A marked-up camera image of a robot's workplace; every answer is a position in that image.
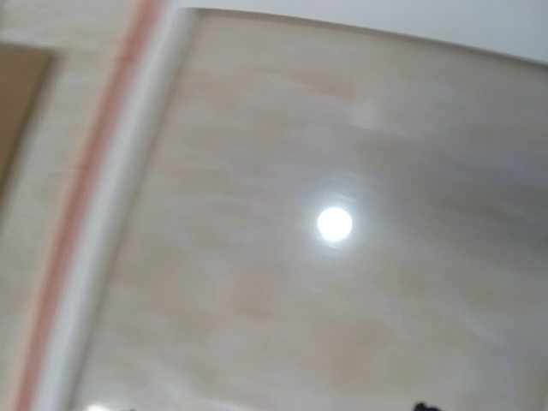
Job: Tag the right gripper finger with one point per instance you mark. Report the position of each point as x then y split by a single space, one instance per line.
422 406

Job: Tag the white mat board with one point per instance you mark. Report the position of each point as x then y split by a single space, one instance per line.
293 215

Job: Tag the brown backing board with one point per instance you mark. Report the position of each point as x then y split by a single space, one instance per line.
23 73

